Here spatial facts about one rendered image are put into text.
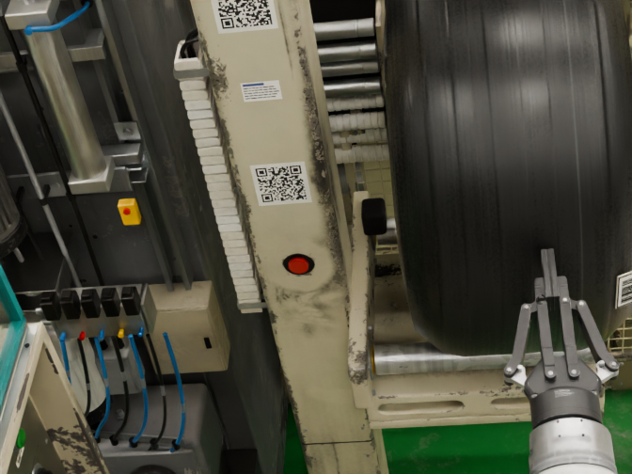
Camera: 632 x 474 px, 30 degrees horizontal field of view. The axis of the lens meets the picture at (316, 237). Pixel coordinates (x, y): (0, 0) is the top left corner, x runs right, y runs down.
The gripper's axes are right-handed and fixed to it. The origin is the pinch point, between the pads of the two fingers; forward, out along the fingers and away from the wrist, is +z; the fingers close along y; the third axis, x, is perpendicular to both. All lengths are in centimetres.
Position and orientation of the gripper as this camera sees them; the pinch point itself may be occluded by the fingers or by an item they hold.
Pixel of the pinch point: (549, 279)
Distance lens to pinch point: 142.4
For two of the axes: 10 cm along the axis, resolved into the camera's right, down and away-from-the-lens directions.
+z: 0.2, -7.9, 6.1
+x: 1.4, 6.1, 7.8
